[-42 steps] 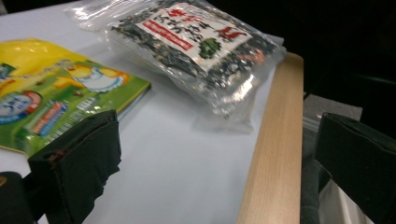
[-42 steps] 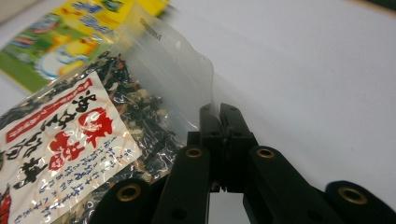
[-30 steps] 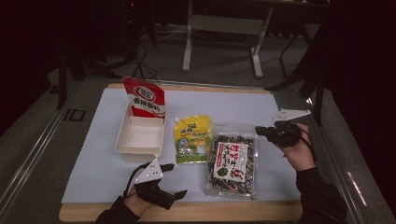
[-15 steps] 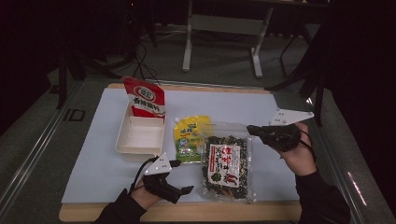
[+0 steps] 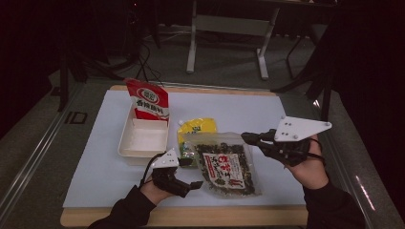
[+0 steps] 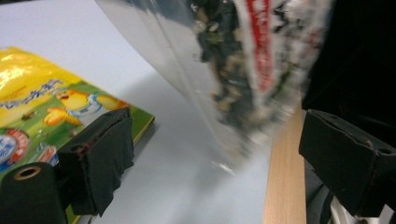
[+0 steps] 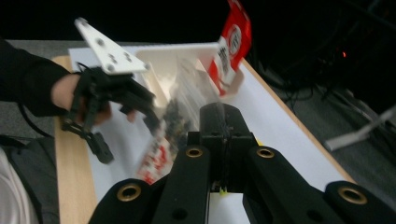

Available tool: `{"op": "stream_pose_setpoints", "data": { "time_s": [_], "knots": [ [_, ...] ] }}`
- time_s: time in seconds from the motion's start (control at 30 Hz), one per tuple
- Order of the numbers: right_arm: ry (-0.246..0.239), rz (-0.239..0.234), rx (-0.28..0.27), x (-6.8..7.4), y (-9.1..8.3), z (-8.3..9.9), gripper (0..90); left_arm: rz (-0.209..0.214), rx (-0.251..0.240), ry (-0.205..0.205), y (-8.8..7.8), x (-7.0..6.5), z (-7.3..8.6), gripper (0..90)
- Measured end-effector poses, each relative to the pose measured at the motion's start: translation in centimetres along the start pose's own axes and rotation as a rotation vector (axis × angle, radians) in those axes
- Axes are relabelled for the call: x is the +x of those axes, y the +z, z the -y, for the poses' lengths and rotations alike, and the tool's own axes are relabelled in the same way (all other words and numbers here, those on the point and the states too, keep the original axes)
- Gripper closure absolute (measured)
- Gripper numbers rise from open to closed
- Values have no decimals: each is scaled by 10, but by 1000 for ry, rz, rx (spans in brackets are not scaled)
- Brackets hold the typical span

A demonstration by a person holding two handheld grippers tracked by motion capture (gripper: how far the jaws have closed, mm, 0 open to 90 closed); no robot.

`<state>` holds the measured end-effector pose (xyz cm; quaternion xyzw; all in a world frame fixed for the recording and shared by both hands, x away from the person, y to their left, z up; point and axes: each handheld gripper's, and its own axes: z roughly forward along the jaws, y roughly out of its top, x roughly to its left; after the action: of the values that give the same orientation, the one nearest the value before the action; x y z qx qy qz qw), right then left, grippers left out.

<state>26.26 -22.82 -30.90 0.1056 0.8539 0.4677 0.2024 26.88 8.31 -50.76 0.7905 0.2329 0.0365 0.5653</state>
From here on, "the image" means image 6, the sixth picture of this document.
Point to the yellow and green packet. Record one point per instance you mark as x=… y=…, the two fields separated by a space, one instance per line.
x=34 y=102

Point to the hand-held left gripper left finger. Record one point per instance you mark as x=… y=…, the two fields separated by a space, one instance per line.
x=99 y=155

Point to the white cloth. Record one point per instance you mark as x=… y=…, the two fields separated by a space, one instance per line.
x=342 y=214

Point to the clear packet of dark seaweed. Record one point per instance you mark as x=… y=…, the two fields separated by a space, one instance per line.
x=236 y=68

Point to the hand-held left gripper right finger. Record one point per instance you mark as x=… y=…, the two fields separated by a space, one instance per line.
x=345 y=161

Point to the grey cloth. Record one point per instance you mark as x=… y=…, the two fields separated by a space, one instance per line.
x=314 y=202

